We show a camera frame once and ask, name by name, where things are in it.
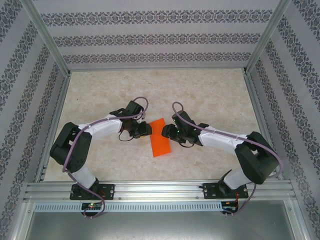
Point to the sheet metal tray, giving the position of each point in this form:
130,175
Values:
160,227

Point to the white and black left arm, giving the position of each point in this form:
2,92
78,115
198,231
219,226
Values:
102,130

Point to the aluminium frame post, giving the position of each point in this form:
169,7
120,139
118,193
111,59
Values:
267,37
49,40

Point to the long aluminium mounting rail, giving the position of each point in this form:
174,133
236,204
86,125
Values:
160,191

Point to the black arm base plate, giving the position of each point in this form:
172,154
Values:
210,191
107,191

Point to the small controller board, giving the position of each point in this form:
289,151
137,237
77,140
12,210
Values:
91,206
230,206

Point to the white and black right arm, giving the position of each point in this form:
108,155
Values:
220,142

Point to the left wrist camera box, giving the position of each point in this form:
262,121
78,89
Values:
144,115

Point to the orange paper sheet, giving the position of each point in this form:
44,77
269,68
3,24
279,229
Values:
161,145

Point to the aluminium table edge rail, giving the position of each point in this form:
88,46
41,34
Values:
58,112
258,112

